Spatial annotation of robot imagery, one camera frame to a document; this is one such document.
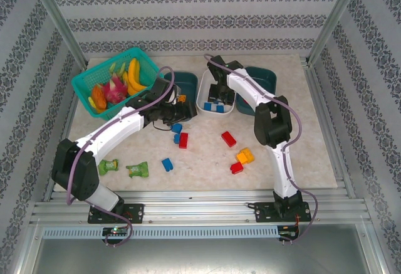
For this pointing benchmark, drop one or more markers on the aluminium table side rail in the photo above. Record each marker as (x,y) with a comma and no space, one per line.
(326,129)
(59,123)

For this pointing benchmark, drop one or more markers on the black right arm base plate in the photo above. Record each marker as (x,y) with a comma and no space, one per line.
(263,211)

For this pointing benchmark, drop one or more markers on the pink toy dragon fruit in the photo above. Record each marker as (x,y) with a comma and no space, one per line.
(114,91)

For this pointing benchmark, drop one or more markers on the white plastic container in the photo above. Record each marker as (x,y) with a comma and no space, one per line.
(202,93)

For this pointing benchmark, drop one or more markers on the yellow toy banana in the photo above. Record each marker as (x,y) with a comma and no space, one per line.
(128,82)
(135,70)

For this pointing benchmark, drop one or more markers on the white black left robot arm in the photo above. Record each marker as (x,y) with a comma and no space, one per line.
(109,129)

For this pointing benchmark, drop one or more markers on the orange toy fruit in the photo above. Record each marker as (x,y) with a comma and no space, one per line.
(97,96)

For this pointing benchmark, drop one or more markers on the long red lego brick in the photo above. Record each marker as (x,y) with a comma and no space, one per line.
(183,140)
(228,139)

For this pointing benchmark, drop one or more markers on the yellow green toy fruit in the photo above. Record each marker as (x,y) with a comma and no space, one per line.
(91,101)

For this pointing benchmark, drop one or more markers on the aluminium frame post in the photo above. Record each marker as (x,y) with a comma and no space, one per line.
(56,20)
(336,17)

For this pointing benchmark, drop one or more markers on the green snack packet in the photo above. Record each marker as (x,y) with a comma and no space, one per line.
(108,166)
(138,170)

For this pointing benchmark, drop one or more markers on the aluminium mounting beam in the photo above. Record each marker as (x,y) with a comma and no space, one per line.
(194,208)

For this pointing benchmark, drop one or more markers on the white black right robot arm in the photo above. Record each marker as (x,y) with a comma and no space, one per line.
(283,167)

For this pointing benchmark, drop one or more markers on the orange lego brick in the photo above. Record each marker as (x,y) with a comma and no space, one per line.
(241,156)

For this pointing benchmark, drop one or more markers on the dark teal plastic container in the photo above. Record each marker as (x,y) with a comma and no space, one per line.
(188,82)
(266,79)

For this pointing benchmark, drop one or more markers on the teal plastic mesh basket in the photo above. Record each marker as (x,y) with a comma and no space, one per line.
(147,67)

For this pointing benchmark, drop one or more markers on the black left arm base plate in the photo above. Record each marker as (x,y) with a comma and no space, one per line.
(134,212)

